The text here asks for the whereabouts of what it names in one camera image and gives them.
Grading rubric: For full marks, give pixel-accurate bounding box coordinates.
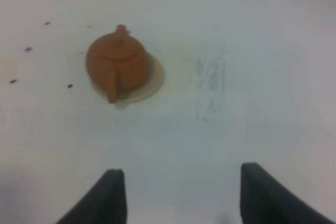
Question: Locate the brown clay teapot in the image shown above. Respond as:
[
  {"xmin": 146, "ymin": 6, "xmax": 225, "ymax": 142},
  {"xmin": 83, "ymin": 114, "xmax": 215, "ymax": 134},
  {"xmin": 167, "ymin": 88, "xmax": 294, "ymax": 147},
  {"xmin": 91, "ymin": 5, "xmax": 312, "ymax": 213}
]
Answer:
[{"xmin": 86, "ymin": 25, "xmax": 150, "ymax": 103}]

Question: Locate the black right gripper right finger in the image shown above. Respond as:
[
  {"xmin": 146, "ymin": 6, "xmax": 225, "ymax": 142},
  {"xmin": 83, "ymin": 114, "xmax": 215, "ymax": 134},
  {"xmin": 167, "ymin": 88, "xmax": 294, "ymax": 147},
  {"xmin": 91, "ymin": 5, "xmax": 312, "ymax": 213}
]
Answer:
[{"xmin": 240, "ymin": 163, "xmax": 334, "ymax": 224}]

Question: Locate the beige round teapot coaster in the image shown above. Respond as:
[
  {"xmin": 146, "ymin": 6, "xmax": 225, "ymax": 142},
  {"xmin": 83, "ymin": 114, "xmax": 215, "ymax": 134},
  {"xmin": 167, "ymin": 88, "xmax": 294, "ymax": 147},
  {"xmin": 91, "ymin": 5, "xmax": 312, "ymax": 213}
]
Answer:
[{"xmin": 91, "ymin": 52, "xmax": 166, "ymax": 103}]

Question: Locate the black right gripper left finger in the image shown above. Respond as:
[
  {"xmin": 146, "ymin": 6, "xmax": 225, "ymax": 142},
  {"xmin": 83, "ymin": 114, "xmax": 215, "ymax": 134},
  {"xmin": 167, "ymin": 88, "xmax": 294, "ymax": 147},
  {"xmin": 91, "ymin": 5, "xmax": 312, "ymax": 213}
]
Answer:
[{"xmin": 58, "ymin": 169, "xmax": 128, "ymax": 224}]

